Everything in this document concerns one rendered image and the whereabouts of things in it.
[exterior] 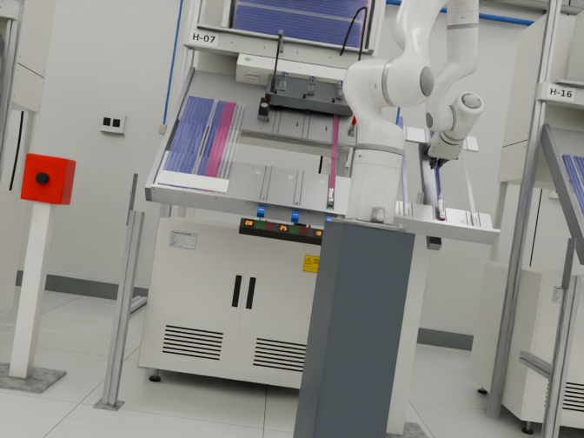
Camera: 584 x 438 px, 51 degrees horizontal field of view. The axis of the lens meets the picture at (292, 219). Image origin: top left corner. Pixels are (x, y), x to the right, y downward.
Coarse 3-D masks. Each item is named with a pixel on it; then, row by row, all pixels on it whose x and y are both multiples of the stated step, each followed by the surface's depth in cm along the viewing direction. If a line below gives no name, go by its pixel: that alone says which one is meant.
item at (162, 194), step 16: (160, 192) 198; (176, 192) 197; (192, 192) 196; (208, 192) 197; (208, 208) 201; (224, 208) 200; (240, 208) 200; (256, 208) 199; (272, 208) 198; (288, 208) 198; (304, 208) 197; (320, 224) 202
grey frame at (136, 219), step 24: (192, 0) 248; (384, 0) 249; (192, 24) 249; (192, 48) 248; (216, 48) 245; (240, 48) 245; (264, 48) 245; (288, 48) 246; (312, 48) 246; (168, 216) 249; (120, 288) 199; (120, 312) 199; (120, 336) 199; (120, 360) 199
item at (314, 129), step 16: (192, 80) 242; (208, 80) 243; (224, 80) 244; (208, 96) 236; (224, 96) 237; (240, 96) 238; (256, 96) 239; (256, 112) 232; (272, 112) 234; (288, 112) 235; (320, 112) 237; (256, 128) 226; (272, 128) 227; (288, 128) 228; (304, 128) 229; (320, 128) 230; (336, 144) 226; (352, 144) 226
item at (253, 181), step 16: (240, 176) 207; (256, 176) 208; (272, 176) 209; (288, 176) 210; (304, 176) 211; (320, 176) 212; (336, 176) 213; (240, 192) 202; (256, 192) 203; (272, 192) 204; (288, 192) 205; (304, 192) 206; (320, 192) 206; (336, 192) 207; (320, 208) 201; (336, 208) 202
